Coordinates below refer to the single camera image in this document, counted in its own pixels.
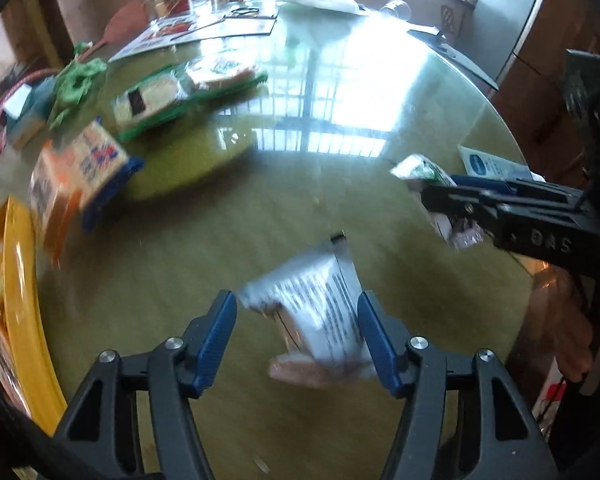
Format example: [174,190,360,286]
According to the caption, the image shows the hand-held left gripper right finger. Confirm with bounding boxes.
[357,290,561,480]

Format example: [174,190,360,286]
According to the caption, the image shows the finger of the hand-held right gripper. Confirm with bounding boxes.
[450,174,588,206]
[420,184,506,248]

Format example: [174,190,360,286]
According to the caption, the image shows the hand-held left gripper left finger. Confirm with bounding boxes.
[55,290,238,480]

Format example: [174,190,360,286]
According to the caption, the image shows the small green white snack pack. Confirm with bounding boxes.
[390,154,485,252]

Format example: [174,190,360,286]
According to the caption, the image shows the white wrapper snack pack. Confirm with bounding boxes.
[239,232,377,390]

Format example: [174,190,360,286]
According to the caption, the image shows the yellow cardboard box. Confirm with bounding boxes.
[0,197,70,436]

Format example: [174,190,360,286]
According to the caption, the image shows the person's right hand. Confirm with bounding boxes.
[530,265,597,383]

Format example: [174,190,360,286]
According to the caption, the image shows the blue white card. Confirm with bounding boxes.
[456,144,547,182]

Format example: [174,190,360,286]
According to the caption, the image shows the silver refrigerator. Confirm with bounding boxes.
[471,0,554,57]

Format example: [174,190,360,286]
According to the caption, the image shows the clear glass cup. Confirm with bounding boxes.
[379,0,414,22]

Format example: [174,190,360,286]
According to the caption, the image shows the orange and blue snack pack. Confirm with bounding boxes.
[29,119,145,267]

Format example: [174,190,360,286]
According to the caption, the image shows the green rice cracker pack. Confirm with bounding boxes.
[111,72,198,142]

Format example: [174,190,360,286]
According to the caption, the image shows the green biscuit pack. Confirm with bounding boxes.
[182,54,269,101]

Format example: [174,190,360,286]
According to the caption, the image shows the blue tissue box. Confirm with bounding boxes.
[1,81,57,149]

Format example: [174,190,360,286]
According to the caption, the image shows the green plastic bag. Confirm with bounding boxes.
[46,41,109,129]

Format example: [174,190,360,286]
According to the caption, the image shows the pink yellow hoop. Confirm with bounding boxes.
[0,69,57,173]

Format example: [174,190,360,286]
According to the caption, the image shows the printed paper sheets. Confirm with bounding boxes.
[108,1,282,64]

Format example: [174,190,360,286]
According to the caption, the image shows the reddish fly swatter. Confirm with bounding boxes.
[86,0,152,59]

